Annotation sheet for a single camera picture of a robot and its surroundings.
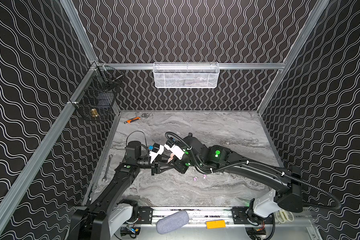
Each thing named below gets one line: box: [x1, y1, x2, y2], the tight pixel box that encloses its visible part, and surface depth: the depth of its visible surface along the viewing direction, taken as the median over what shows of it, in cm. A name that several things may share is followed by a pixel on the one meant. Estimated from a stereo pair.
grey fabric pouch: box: [156, 210, 190, 235], surface depth 72 cm
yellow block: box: [206, 219, 226, 229], surface depth 74 cm
